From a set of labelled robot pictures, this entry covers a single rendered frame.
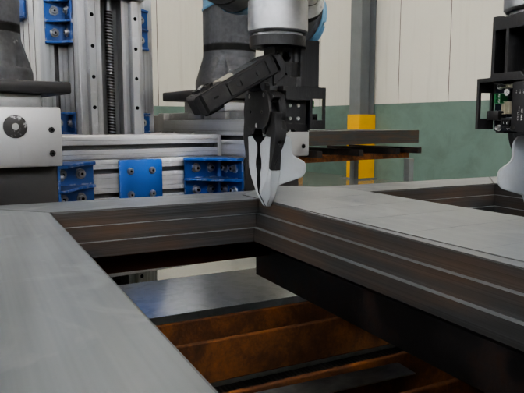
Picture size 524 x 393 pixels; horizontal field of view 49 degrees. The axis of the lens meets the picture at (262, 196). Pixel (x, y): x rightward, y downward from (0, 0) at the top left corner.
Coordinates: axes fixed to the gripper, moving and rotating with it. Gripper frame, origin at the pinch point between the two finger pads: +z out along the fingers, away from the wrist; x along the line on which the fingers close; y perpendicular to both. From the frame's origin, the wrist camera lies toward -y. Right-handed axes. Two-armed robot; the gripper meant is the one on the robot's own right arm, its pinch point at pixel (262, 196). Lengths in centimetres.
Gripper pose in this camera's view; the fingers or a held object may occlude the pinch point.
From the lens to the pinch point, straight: 74.0
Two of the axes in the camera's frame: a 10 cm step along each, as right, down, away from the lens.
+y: 8.9, -0.5, 4.5
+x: -4.5, -1.1, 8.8
